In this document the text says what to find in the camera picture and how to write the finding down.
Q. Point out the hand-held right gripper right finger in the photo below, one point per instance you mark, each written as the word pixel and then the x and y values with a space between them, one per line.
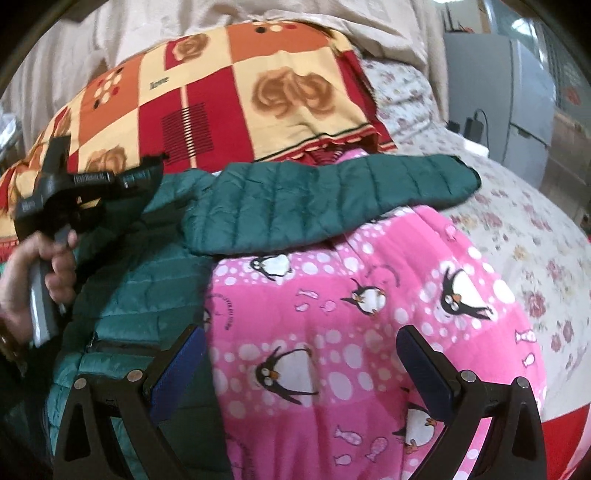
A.
pixel 422 369

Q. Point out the cardboard box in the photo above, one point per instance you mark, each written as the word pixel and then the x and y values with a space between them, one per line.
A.
pixel 570 157

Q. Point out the person's left hand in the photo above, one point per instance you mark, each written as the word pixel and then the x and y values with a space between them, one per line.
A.
pixel 18 286

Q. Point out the shiny grey wrapping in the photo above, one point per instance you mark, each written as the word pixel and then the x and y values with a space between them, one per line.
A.
pixel 9 134

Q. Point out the person's left forearm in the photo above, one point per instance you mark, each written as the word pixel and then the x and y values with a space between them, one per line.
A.
pixel 9 344

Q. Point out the pink penguin print blanket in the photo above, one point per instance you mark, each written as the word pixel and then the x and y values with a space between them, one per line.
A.
pixel 351 332

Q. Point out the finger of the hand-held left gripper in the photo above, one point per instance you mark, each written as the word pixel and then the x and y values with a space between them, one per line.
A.
pixel 138 177

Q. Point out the green puffer jacket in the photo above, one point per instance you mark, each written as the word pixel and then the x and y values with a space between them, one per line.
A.
pixel 286 207

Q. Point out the grey cabinet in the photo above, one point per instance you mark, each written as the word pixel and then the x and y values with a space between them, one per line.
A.
pixel 489 78

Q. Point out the red orange checkered blanket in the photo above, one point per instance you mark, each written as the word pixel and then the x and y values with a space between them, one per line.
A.
pixel 231 92

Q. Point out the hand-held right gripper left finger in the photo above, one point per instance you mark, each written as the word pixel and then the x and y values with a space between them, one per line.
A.
pixel 178 369

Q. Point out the red cloth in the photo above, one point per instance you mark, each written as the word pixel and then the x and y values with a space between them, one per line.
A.
pixel 563 443

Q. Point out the white floral bed sheet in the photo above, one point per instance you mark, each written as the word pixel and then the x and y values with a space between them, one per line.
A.
pixel 521 230

